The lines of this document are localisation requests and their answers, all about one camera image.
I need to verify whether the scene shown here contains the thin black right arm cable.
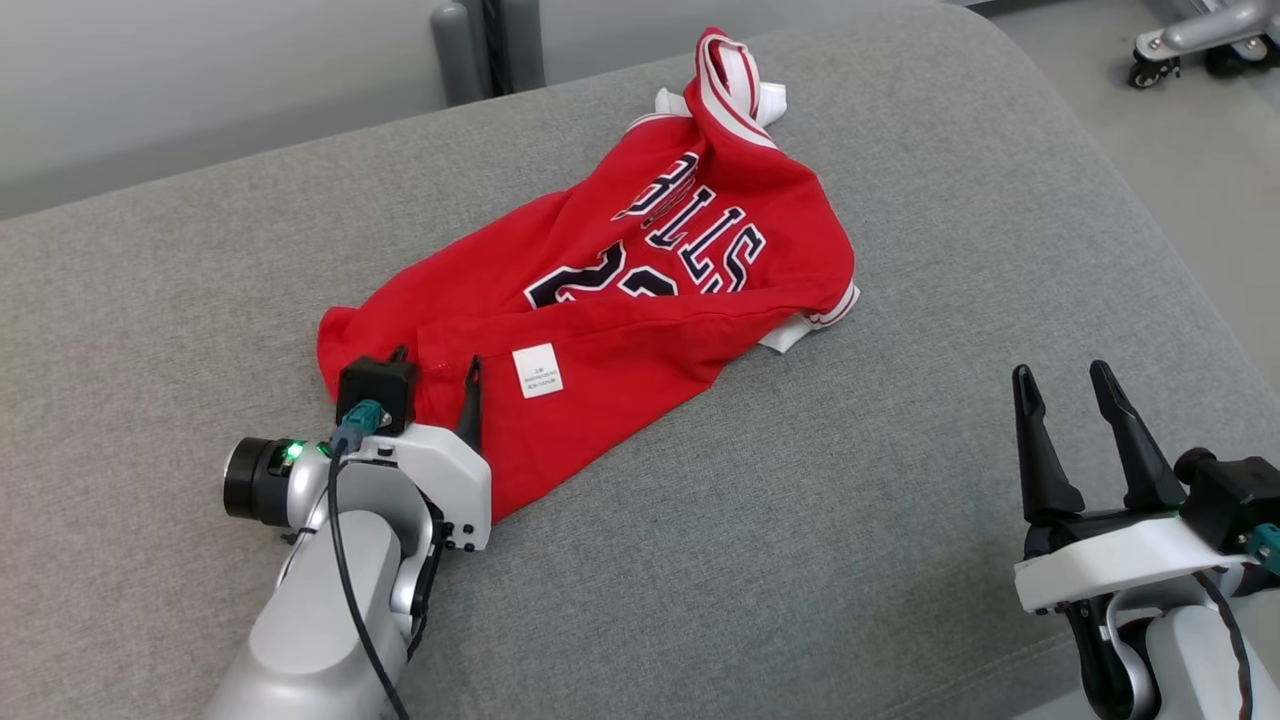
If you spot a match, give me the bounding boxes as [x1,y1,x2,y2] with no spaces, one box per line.
[1193,568,1254,720]

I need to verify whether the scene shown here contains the grey wheeled stand base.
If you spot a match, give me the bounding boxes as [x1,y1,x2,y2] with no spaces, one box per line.
[1127,0,1280,91]

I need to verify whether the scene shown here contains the left camera cable teal plug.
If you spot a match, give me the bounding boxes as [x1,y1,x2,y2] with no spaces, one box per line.
[325,398,413,720]

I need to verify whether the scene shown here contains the camera cable teal plug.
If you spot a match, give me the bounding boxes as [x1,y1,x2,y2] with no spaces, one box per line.
[1246,523,1280,579]
[325,398,413,720]

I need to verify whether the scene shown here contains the dark grey partition post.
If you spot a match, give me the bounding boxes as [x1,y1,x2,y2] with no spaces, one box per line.
[482,0,507,99]

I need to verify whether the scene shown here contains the red basketball jersey white sleeves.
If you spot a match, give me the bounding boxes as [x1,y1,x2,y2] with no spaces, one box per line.
[317,27,861,524]

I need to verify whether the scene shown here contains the right camera cable teal plug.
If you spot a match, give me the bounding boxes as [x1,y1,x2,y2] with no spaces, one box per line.
[1246,523,1280,579]

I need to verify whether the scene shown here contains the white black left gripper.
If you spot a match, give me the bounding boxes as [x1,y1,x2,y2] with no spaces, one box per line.
[222,344,493,554]

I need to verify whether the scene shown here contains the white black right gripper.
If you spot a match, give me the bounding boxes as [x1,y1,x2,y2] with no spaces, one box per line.
[1011,360,1253,615]

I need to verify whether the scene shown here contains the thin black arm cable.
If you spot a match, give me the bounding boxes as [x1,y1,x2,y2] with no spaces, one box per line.
[1193,568,1254,720]
[400,500,448,663]

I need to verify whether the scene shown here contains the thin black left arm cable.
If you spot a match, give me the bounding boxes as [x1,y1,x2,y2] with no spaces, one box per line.
[400,500,448,663]

